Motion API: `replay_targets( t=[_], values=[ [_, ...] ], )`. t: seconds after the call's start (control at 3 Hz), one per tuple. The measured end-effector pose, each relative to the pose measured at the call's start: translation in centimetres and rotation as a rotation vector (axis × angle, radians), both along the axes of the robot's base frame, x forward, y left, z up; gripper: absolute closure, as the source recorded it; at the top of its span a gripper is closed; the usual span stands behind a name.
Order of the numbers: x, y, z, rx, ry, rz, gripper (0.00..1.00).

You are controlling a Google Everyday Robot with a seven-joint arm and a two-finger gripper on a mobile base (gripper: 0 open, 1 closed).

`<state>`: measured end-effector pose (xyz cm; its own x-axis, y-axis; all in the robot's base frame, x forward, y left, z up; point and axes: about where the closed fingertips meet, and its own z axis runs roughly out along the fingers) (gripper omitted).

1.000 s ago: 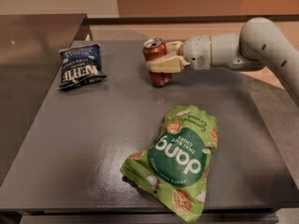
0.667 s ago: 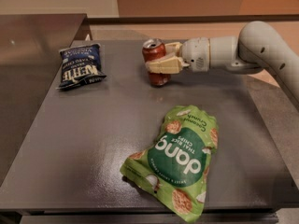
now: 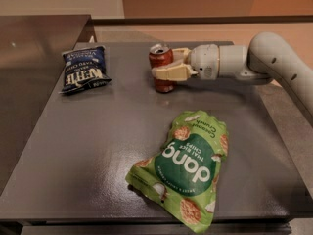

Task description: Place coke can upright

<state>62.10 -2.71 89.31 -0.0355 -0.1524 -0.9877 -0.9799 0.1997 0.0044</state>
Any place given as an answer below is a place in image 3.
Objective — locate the green dang rice chips bag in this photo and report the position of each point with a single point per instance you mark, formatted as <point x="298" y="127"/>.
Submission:
<point x="183" y="176"/>

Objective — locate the dark grey side counter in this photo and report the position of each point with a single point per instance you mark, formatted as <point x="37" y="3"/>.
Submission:
<point x="31" y="64"/>

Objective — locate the red coke can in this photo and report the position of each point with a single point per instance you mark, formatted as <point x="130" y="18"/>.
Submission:
<point x="160" y="56"/>

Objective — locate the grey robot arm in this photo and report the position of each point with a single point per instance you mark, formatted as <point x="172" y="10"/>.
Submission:
<point x="267" y="57"/>

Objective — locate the blue kettle chips bag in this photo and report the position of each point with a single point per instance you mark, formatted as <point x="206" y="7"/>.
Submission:
<point x="84" y="69"/>

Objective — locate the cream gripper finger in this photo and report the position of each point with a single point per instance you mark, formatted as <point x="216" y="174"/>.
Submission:
<point x="181" y="55"/>
<point x="181" y="72"/>

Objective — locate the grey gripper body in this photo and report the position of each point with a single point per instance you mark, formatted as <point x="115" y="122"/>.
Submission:
<point x="204" y="62"/>

